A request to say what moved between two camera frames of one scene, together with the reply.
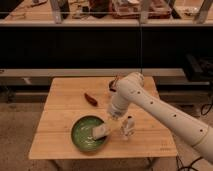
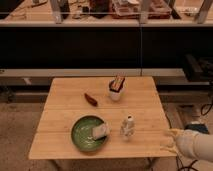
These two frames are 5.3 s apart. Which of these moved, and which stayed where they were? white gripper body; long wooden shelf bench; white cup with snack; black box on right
Moved: white gripper body
Stayed: white cup with snack; black box on right; long wooden shelf bench
